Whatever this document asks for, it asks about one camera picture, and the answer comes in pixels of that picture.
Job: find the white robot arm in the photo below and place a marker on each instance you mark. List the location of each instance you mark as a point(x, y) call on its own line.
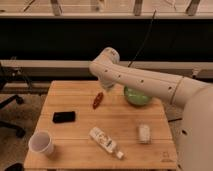
point(195, 97)

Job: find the green ceramic bowl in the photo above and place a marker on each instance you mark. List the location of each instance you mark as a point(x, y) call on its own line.
point(135, 97)

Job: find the black smartphone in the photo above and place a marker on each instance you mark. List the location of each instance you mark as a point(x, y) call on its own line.
point(62, 117)

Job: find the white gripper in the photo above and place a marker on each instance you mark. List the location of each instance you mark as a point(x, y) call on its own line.
point(107, 86)

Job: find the red pepper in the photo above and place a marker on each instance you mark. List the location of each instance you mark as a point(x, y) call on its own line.
point(98, 100)

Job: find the clear plastic bottle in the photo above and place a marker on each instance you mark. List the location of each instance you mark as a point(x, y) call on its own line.
point(106, 142)

